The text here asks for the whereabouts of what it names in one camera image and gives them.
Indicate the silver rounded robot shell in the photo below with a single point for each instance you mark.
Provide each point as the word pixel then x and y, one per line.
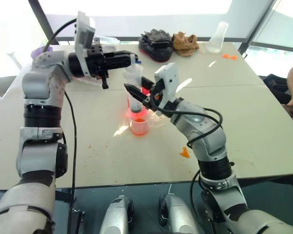
pixel 118 214
pixel 177 214

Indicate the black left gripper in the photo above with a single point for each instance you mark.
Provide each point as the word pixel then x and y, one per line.
pixel 96 61

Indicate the clear plastic flask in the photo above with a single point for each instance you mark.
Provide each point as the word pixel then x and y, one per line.
pixel 217 39

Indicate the black metal bracket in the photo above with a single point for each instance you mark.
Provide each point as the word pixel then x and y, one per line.
pixel 77 220

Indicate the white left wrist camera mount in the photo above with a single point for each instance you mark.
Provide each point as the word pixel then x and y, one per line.
pixel 84 34

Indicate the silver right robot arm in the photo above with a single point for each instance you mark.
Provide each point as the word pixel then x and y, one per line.
pixel 207 136

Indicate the purple plastic bag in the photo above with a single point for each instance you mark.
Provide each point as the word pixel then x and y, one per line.
pixel 39 51

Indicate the clear cup with red liquid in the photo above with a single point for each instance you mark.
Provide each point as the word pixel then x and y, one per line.
pixel 145 91
pixel 139 128

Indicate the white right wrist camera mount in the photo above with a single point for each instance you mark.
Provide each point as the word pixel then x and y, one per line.
pixel 169 78

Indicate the dark brown item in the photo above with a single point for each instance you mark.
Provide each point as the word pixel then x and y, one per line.
pixel 292 113

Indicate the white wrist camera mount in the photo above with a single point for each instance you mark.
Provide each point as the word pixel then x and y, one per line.
pixel 84 34
pixel 169 78

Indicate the large clear plastic syringe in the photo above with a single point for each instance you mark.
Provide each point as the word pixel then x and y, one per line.
pixel 134 80

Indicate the black bag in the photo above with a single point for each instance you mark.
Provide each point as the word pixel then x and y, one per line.
pixel 274 85

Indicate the crumpled brown cloth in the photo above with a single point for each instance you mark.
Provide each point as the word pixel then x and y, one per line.
pixel 185 44

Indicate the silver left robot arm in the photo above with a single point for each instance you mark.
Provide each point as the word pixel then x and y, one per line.
pixel 37 83

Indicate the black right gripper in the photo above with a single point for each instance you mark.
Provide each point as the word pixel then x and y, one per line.
pixel 155 97

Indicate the orange scrap on table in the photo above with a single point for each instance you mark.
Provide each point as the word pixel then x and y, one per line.
pixel 185 152

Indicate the black work glove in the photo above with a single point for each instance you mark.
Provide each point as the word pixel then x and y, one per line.
pixel 156 46

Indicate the clear plastic wrapper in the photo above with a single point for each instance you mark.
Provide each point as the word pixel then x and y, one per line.
pixel 86 80

